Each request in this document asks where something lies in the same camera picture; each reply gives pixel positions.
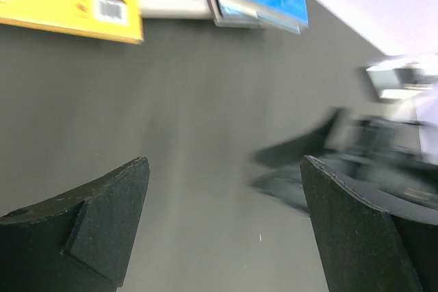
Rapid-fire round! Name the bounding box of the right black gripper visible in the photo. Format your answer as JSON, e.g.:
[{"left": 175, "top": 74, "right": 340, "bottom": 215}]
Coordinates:
[{"left": 250, "top": 109, "right": 437, "bottom": 210}]

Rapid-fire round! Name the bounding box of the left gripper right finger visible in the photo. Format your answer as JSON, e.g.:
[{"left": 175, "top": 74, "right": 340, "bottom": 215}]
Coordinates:
[{"left": 300, "top": 156, "right": 437, "bottom": 291}]

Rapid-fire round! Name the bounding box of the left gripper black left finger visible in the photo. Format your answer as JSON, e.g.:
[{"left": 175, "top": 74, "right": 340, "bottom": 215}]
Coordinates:
[{"left": 1, "top": 157, "right": 150, "bottom": 291}]

